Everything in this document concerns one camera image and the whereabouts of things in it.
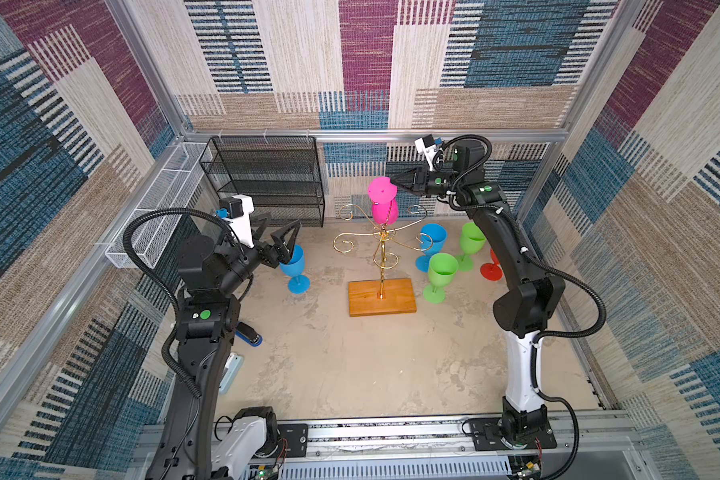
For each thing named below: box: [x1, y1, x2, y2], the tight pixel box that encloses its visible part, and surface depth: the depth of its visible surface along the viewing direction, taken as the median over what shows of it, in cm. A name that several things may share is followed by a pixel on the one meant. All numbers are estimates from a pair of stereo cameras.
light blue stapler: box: [219, 352, 244, 395], surface depth 85 cm
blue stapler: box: [235, 322, 263, 347], surface depth 90 cm
